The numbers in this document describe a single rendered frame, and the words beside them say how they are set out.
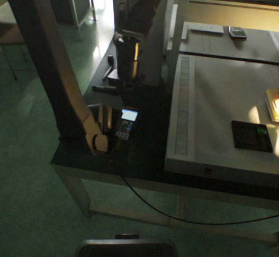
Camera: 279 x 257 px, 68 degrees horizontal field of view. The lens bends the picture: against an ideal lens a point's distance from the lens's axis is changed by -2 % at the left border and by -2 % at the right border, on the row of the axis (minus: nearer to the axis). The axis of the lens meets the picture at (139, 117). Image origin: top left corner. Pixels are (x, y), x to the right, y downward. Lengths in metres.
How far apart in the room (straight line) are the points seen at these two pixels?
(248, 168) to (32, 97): 2.06
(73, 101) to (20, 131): 1.72
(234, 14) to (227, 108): 0.35
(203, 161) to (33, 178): 1.35
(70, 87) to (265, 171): 0.66
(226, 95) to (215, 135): 0.24
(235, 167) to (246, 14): 0.53
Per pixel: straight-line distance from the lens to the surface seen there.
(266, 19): 0.92
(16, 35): 2.45
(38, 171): 1.81
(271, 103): 1.00
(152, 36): 0.97
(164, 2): 0.90
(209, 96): 0.96
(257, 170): 0.81
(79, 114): 0.42
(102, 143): 0.47
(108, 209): 1.40
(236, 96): 1.01
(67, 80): 0.41
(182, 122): 0.83
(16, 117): 2.25
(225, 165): 0.77
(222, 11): 0.87
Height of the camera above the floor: 1.48
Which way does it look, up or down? 49 degrees down
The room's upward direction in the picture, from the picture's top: 1 degrees clockwise
